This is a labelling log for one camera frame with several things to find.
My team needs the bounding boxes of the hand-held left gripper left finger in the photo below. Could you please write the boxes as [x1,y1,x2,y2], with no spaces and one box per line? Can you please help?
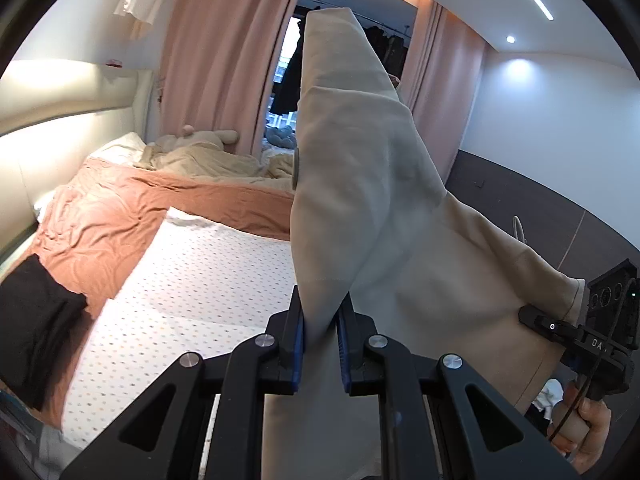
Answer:
[60,285,306,480]

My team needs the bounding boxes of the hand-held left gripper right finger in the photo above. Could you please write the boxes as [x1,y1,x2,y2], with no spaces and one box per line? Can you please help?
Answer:
[336,297,581,480]

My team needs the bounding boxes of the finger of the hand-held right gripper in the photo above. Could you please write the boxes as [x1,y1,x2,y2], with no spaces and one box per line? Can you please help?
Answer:
[518,305,581,343]

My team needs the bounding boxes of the beige jacket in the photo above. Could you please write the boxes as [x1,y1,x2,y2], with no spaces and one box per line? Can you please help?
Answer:
[262,6,586,480]

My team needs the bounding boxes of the row of dark hung clothes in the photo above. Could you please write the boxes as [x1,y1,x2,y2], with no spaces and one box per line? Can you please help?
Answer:
[270,5,416,116]

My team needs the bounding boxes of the black folded clothes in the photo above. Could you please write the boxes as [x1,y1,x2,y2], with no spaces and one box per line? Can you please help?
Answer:
[0,254,88,408]

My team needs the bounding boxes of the person's right hand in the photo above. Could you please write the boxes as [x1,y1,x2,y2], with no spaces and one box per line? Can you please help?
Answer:
[547,382,613,473]

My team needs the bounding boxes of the white floral bed sheet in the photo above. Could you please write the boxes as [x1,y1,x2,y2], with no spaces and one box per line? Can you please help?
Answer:
[61,205,307,480]

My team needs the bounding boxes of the beige duvet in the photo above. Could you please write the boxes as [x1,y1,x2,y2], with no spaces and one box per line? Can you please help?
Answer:
[132,140,296,193]

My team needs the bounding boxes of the blue plush toy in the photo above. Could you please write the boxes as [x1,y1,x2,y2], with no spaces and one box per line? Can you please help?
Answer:
[265,126,296,150]

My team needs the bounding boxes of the orange blanket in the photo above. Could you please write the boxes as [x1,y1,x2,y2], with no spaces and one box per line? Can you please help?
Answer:
[30,155,296,431]

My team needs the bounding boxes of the beige plush toy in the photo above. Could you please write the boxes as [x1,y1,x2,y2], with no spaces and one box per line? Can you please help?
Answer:
[160,124,240,153]

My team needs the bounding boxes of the pink curtain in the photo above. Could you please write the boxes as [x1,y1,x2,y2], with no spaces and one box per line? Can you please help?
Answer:
[159,0,313,158]
[400,0,488,191]

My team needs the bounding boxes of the white pillow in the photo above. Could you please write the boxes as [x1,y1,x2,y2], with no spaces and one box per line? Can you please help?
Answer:
[87,131,151,166]

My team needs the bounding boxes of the cream padded headboard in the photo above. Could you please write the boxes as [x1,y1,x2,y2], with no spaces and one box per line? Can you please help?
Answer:
[0,60,153,261]

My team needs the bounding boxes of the dark framed window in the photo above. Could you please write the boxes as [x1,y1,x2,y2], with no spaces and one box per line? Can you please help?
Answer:
[265,15,311,131]

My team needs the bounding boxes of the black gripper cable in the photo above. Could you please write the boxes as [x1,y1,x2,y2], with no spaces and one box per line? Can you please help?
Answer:
[547,280,636,441]

